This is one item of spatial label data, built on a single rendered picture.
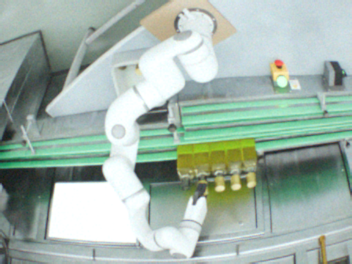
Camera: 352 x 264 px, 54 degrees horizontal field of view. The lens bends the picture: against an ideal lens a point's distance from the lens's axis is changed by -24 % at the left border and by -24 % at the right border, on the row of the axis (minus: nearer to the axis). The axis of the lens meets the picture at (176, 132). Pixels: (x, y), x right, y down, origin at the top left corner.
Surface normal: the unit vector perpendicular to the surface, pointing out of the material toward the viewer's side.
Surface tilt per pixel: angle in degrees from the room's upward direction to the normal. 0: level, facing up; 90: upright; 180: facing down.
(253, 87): 90
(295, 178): 89
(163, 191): 90
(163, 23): 0
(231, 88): 90
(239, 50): 0
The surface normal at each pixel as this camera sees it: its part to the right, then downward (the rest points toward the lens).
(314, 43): -0.01, 0.70
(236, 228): -0.14, -0.71
